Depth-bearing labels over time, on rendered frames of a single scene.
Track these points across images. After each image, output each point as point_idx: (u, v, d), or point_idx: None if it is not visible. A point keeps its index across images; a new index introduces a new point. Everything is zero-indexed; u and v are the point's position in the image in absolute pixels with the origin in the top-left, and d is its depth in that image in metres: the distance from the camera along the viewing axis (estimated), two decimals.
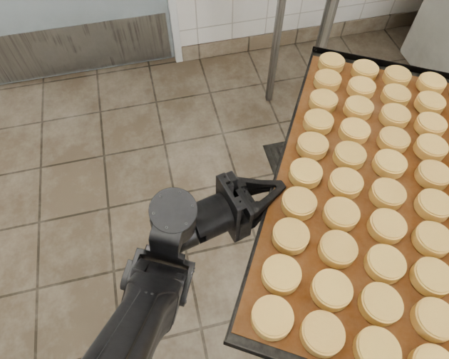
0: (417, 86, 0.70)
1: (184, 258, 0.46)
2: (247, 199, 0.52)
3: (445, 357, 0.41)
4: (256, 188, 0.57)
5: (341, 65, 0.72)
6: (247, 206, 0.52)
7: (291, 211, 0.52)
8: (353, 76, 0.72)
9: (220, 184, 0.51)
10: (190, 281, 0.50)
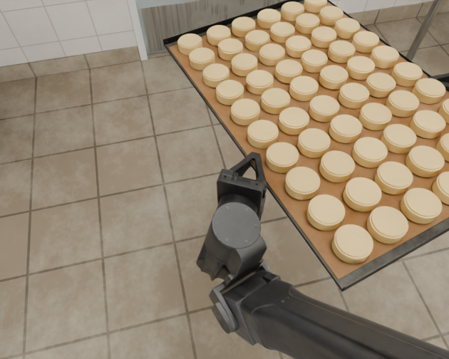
0: (261, 25, 0.81)
1: (261, 259, 0.46)
2: None
3: None
4: (239, 172, 0.59)
5: (200, 40, 0.76)
6: None
7: (285, 166, 0.56)
8: (214, 45, 0.77)
9: (226, 184, 0.51)
10: None
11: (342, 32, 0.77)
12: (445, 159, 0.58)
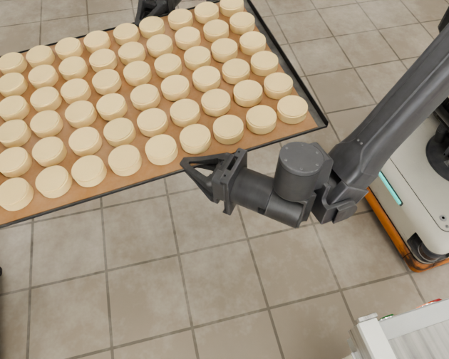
0: None
1: None
2: (224, 162, 0.56)
3: (244, 38, 0.71)
4: (198, 179, 0.58)
5: None
6: (230, 159, 0.56)
7: (209, 135, 0.59)
8: None
9: (232, 177, 0.52)
10: None
11: (46, 60, 0.72)
12: None
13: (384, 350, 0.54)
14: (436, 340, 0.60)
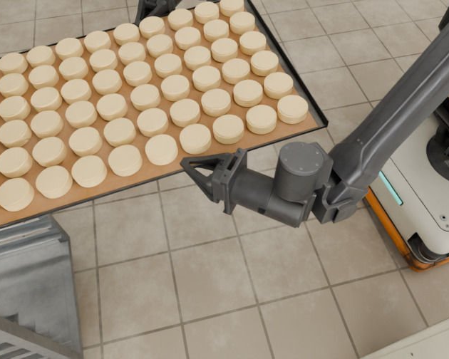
0: None
1: None
2: (224, 162, 0.56)
3: (244, 38, 0.71)
4: (199, 179, 0.58)
5: None
6: (230, 159, 0.56)
7: (209, 135, 0.59)
8: None
9: (232, 177, 0.52)
10: None
11: (47, 60, 0.72)
12: None
13: None
14: None
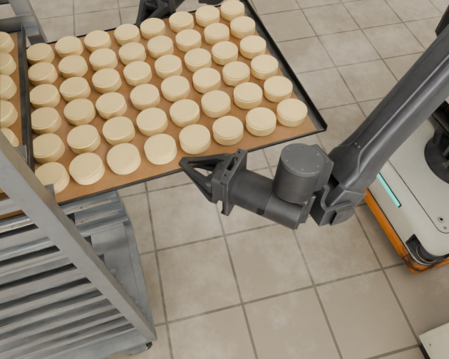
0: None
1: None
2: (224, 163, 0.56)
3: (244, 41, 0.72)
4: (197, 179, 0.58)
5: None
6: (230, 159, 0.56)
7: (209, 136, 0.59)
8: None
9: (232, 177, 0.52)
10: None
11: (45, 58, 0.72)
12: None
13: None
14: None
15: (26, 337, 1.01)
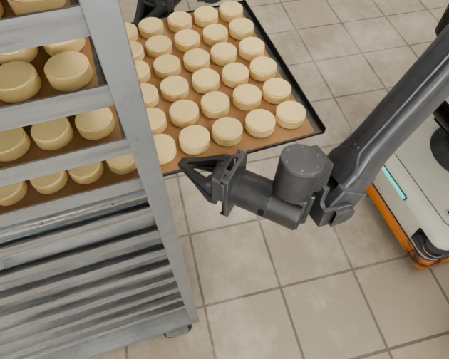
0: None
1: None
2: (223, 163, 0.56)
3: (243, 43, 0.72)
4: (197, 179, 0.58)
5: None
6: (229, 160, 0.56)
7: (209, 137, 0.60)
8: None
9: (232, 177, 0.52)
10: None
11: None
12: None
13: None
14: None
15: (75, 314, 0.99)
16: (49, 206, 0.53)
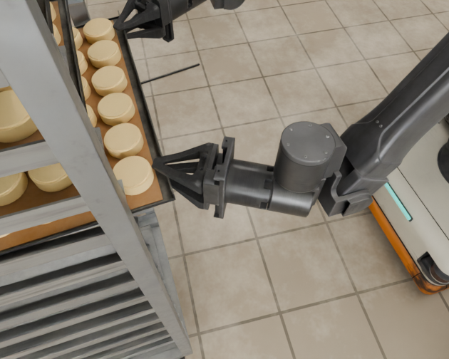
0: None
1: None
2: None
3: (97, 75, 0.56)
4: (185, 158, 0.48)
5: None
6: (208, 203, 0.49)
7: None
8: None
9: None
10: None
11: None
12: None
13: None
14: None
15: None
16: (1, 268, 0.44)
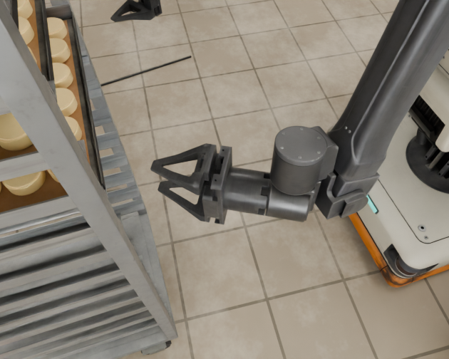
0: None
1: None
2: None
3: None
4: (184, 159, 0.49)
5: None
6: None
7: None
8: None
9: None
10: None
11: None
12: None
13: None
14: None
15: (37, 335, 0.91)
16: None
